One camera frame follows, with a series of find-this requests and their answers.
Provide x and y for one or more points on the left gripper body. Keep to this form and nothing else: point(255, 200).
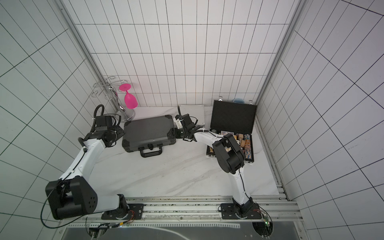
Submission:
point(117, 133)

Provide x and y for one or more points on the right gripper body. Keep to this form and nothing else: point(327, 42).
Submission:
point(182, 132)

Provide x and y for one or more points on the black poker case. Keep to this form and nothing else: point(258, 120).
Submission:
point(149, 136)
point(239, 119)

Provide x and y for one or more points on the silver poker case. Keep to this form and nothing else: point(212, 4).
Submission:
point(196, 112)

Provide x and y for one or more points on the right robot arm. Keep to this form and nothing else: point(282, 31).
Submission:
point(230, 157)

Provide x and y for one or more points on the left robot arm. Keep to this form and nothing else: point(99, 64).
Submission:
point(72, 195)

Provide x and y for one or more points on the pink hourglass object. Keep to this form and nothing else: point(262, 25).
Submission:
point(129, 99)

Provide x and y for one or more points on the blue round object behind case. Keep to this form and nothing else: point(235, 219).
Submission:
point(238, 101)

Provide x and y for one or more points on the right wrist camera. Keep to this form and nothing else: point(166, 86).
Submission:
point(178, 123)

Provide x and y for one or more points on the chrome wire wall rack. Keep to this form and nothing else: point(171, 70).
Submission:
point(109, 89)

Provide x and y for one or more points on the aluminium mounting rail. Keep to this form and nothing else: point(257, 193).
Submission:
point(214, 209)

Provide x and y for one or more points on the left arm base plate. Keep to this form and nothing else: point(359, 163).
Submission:
point(129, 211)

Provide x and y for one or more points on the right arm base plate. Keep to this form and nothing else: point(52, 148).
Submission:
point(235, 212)

